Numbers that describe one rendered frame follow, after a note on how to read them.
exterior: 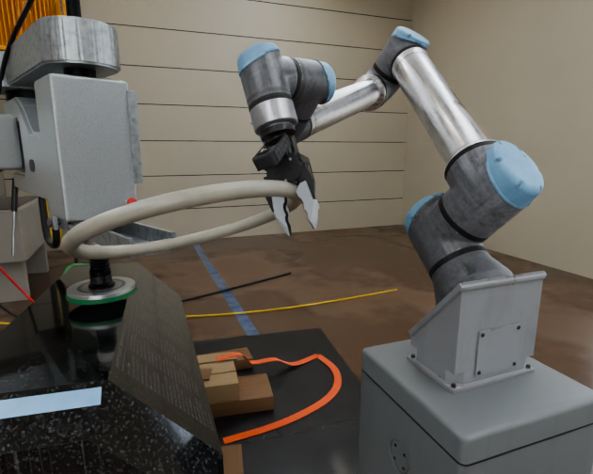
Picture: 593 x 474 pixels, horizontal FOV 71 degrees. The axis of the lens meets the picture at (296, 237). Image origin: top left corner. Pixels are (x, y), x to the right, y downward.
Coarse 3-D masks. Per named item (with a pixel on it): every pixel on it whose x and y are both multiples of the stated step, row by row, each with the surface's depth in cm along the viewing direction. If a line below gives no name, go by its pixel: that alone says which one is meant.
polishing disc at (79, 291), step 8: (88, 280) 147; (120, 280) 147; (128, 280) 147; (72, 288) 139; (80, 288) 139; (112, 288) 139; (120, 288) 139; (128, 288) 139; (72, 296) 133; (80, 296) 132; (88, 296) 131; (96, 296) 132; (104, 296) 133; (112, 296) 134
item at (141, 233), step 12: (60, 228) 148; (120, 228) 134; (132, 228) 127; (144, 228) 120; (156, 228) 115; (96, 240) 119; (108, 240) 111; (120, 240) 104; (132, 240) 100; (144, 240) 120; (156, 240) 114; (156, 252) 105
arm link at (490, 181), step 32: (384, 64) 132; (416, 64) 120; (416, 96) 116; (448, 96) 110; (448, 128) 104; (448, 160) 103; (480, 160) 93; (512, 160) 90; (448, 192) 100; (480, 192) 91; (512, 192) 88; (480, 224) 95
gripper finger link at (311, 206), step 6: (300, 186) 79; (306, 186) 79; (300, 192) 79; (306, 192) 79; (306, 198) 79; (312, 198) 78; (306, 204) 79; (312, 204) 78; (318, 204) 84; (306, 210) 79; (312, 210) 78; (312, 216) 79; (312, 222) 79
